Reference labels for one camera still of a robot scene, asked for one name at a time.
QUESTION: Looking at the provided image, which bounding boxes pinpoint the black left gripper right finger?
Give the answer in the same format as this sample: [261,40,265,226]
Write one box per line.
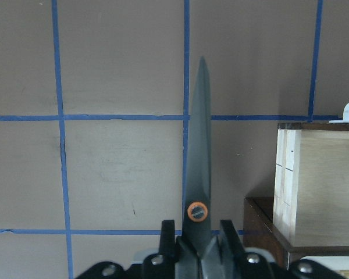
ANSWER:
[220,220,247,278]

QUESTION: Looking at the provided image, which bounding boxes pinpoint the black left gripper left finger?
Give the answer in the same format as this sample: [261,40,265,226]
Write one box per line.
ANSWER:
[158,220,179,278]

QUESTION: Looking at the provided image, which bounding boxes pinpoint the grey orange handled scissors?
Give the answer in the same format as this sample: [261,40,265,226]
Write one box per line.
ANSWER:
[176,58,225,278]

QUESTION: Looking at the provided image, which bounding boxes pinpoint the wooden drawer with white handle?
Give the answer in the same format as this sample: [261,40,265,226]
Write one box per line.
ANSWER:
[273,103,349,246]

